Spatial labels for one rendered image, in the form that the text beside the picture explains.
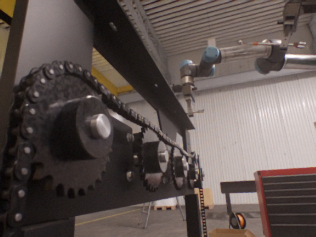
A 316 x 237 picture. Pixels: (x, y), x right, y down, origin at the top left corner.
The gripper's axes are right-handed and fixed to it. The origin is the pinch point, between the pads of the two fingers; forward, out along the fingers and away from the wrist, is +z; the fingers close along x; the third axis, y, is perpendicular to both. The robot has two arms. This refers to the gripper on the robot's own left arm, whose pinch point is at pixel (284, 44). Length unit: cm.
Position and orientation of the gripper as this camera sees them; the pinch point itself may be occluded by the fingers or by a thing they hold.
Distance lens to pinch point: 105.2
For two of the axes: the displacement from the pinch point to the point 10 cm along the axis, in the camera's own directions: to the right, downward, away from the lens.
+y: -8.3, -2.2, 5.1
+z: -2.4, 9.7, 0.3
